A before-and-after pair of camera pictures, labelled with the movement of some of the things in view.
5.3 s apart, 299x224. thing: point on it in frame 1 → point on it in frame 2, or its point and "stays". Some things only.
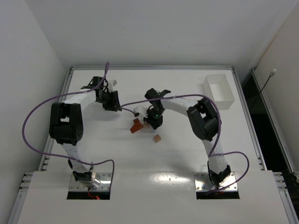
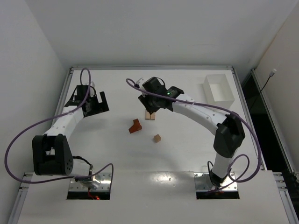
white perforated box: x=217 y=87 stays
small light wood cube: x=157 y=138 stays
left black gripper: x=112 y=104 → x=98 y=106
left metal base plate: x=104 y=178 stays
